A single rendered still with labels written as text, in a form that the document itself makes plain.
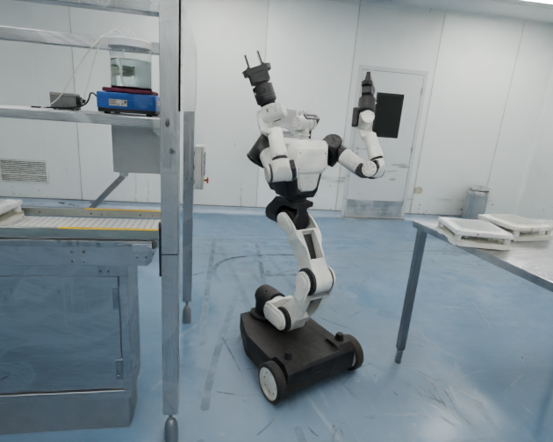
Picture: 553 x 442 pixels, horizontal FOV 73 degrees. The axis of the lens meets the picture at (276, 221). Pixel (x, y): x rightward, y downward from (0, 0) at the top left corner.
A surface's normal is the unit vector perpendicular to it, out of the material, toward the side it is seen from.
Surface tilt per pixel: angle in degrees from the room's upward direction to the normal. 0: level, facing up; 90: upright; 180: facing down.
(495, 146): 90
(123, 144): 90
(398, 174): 90
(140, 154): 90
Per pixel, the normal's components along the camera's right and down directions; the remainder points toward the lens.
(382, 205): 0.13, 0.28
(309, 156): 0.55, 0.26
